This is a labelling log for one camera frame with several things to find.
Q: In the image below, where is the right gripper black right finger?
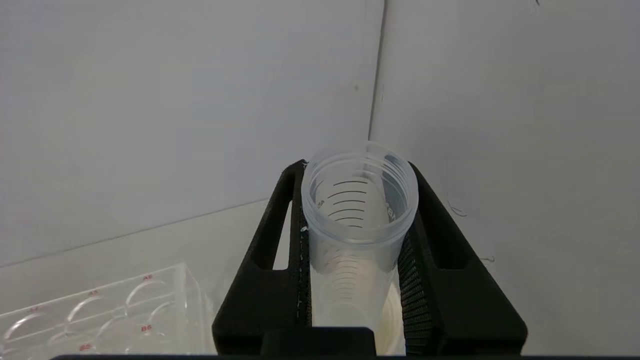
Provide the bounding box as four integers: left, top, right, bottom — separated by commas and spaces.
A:
397, 161, 529, 357

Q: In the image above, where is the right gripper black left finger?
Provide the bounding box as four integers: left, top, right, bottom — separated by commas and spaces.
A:
212, 160, 314, 357

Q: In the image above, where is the test tube with yellow pigment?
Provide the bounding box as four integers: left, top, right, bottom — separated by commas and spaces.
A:
299, 141, 420, 332

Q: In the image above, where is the clear acrylic test tube rack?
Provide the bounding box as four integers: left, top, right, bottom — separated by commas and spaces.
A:
0, 262, 215, 360

